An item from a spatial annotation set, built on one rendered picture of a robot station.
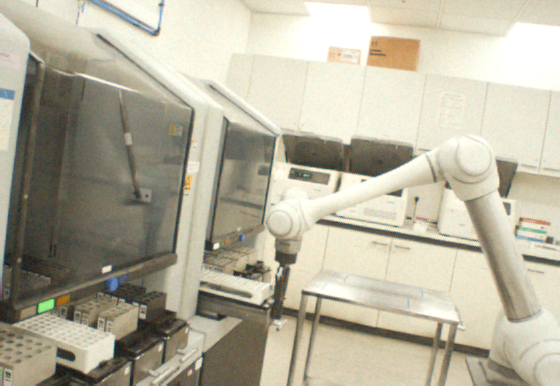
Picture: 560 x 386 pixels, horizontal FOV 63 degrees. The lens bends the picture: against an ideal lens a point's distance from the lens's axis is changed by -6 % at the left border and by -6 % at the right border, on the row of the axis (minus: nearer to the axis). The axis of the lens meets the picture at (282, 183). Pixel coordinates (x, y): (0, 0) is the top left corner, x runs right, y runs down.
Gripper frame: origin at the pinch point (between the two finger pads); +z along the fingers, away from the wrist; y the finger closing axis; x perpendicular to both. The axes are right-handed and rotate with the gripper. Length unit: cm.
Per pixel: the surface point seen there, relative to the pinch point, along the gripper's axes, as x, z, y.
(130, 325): -24, -4, 53
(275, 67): -93, -130, -258
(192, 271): -25.8, -10.7, 15.8
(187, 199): -26, -34, 27
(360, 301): 25.7, -1.9, -24.3
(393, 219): 30, -16, -231
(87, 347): -22, -6, 74
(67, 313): -38, -6, 61
